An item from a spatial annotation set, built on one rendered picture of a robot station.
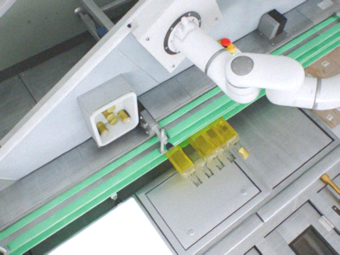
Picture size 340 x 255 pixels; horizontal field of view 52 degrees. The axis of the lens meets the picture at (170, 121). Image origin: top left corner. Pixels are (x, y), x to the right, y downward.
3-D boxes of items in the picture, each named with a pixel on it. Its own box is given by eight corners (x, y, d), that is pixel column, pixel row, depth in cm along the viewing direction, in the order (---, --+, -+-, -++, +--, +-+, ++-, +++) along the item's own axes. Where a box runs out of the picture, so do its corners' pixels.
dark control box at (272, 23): (256, 28, 157) (269, 40, 153) (261, 14, 150) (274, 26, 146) (269, 21, 159) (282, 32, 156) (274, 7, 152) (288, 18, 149)
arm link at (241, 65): (309, 115, 97) (320, 90, 82) (225, 103, 104) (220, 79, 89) (314, 84, 99) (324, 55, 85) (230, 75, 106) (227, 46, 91)
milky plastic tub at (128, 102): (88, 131, 132) (99, 148, 128) (76, 98, 112) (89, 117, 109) (127, 109, 137) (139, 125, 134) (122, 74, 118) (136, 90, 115)
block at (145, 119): (138, 125, 140) (148, 137, 137) (137, 113, 132) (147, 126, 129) (145, 121, 141) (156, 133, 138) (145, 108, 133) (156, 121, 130)
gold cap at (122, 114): (127, 124, 133) (121, 116, 135) (132, 117, 132) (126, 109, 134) (121, 123, 130) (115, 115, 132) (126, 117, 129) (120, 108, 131)
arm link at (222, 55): (207, 81, 109) (244, 114, 103) (201, 60, 97) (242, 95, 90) (229, 60, 110) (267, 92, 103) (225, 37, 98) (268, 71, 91)
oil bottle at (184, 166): (155, 142, 146) (186, 182, 138) (155, 136, 141) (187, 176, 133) (166, 136, 148) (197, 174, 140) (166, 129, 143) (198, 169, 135)
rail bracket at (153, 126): (149, 139, 139) (167, 163, 134) (147, 118, 124) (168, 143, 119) (155, 136, 140) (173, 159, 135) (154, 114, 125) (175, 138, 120)
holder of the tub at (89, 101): (90, 137, 136) (100, 152, 133) (76, 97, 113) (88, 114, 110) (127, 115, 142) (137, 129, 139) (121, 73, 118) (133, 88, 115)
